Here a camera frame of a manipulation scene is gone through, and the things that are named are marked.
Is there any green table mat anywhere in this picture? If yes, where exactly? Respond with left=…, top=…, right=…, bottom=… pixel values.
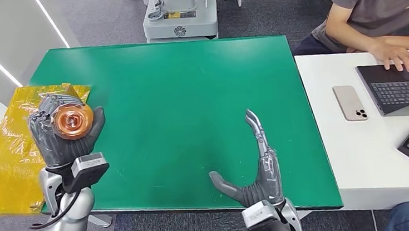
left=25, top=25, right=344, bottom=231

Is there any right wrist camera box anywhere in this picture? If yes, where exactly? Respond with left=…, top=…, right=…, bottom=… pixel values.
left=240, top=197, right=293, bottom=231

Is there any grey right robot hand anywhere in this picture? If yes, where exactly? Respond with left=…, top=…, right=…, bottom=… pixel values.
left=203, top=106, right=285, bottom=212

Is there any orange juice bottle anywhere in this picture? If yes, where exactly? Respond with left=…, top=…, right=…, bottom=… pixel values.
left=48, top=102, right=97, bottom=143

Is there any dark grey laptop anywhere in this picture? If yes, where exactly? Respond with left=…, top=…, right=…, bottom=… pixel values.
left=356, top=61, right=409, bottom=122

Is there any beige smartphone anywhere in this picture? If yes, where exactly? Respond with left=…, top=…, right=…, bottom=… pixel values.
left=332, top=83, right=369, bottom=124

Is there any grey white machine base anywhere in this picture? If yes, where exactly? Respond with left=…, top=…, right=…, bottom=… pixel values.
left=140, top=0, right=221, bottom=45

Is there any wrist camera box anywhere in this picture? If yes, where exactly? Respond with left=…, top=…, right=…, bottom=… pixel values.
left=240, top=197, right=293, bottom=231
left=60, top=151, right=113, bottom=195

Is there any person's right hand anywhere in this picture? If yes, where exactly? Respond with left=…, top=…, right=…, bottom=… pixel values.
left=368, top=36, right=409, bottom=76

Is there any white cable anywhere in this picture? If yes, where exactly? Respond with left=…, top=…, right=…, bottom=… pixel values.
left=369, top=209, right=381, bottom=231

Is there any yellow taped cardboard box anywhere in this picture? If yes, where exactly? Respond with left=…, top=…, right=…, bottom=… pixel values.
left=0, top=80, right=102, bottom=218

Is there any white desk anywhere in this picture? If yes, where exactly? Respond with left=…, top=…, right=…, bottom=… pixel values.
left=294, top=45, right=409, bottom=218

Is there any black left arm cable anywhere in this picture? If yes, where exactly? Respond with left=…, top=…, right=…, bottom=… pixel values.
left=27, top=188, right=85, bottom=230

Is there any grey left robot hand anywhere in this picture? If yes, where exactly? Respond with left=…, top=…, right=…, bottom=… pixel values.
left=26, top=89, right=110, bottom=171

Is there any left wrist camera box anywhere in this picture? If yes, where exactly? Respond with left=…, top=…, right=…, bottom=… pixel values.
left=60, top=151, right=113, bottom=195

